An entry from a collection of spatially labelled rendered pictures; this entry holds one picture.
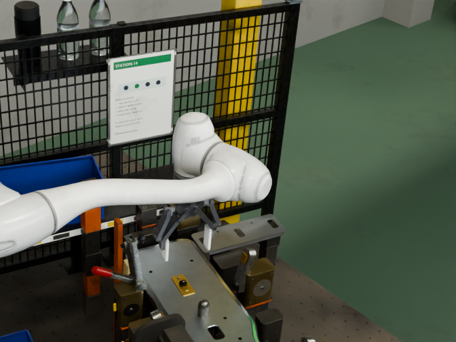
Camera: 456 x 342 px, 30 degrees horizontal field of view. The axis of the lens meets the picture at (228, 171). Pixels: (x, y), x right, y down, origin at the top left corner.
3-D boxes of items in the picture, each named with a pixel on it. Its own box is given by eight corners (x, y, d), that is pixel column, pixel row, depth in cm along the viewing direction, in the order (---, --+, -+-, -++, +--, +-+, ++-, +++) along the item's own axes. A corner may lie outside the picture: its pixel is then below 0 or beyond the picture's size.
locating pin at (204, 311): (210, 320, 228) (212, 302, 224) (199, 323, 227) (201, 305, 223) (205, 313, 230) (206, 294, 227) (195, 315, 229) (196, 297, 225)
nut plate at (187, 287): (195, 292, 234) (195, 289, 234) (182, 296, 233) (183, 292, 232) (182, 274, 240) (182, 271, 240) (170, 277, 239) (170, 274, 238)
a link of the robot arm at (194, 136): (161, 167, 214) (199, 189, 207) (163, 114, 205) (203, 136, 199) (191, 152, 221) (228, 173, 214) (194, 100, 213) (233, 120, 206)
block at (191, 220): (195, 298, 277) (201, 209, 257) (172, 304, 274) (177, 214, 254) (184, 283, 283) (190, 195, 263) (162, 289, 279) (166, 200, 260)
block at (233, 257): (248, 329, 267) (256, 260, 252) (215, 340, 262) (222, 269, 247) (237, 315, 272) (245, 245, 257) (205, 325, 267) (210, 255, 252)
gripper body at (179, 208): (181, 198, 213) (179, 227, 219) (211, 191, 217) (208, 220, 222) (169, 182, 219) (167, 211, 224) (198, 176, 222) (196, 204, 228)
